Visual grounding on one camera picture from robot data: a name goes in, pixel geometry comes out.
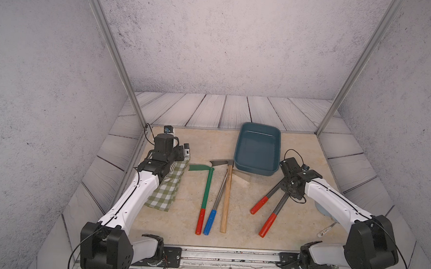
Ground teal plastic storage box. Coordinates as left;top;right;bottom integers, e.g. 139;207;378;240
234;122;281;176

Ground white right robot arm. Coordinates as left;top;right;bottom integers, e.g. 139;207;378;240
280;157;399;269

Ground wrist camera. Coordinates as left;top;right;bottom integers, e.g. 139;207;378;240
163;125;174;135
301;164;310;171

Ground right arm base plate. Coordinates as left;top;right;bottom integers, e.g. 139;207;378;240
276;252;332;269

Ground aluminium front rail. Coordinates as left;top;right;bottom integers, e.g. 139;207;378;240
70;238;396;269

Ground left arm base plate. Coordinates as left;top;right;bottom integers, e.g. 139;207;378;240
131;246;182;268

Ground wooden handled hoe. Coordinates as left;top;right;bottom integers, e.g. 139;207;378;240
210;159;234;234

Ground light blue mug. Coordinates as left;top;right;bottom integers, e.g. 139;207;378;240
315;202;338;222

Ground steel hoe with blue grip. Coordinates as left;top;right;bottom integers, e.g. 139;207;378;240
203;167;251;238

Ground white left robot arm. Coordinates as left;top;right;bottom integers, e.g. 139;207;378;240
77;133;190;269

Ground green hoe with red grip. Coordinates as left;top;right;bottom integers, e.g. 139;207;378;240
189;164;214;235

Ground green white checkered cloth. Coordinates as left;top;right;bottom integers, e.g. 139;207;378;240
144;157;191;212

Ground grey hoe red grip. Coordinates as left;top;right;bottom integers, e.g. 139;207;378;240
258;193;290;238
250;178;285;215

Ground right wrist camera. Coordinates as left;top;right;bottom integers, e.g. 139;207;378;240
301;164;310;171

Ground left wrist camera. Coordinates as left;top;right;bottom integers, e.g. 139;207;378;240
163;125;174;135

